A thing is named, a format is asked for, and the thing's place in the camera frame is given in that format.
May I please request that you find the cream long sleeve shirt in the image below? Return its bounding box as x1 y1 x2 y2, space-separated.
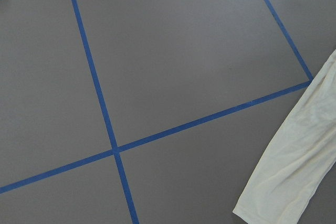
233 54 335 223

